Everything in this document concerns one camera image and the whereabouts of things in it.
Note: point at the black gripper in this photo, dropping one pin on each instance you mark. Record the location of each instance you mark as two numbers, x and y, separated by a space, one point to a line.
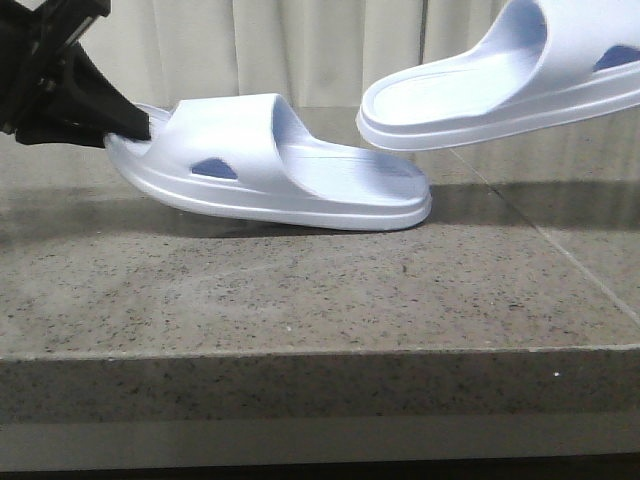
51 91

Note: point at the light blue slipper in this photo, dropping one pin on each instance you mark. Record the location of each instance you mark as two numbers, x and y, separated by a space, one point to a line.
541 64
251 157

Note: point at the beige curtain backdrop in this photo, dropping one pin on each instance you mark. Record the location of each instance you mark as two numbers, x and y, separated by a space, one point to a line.
315 53

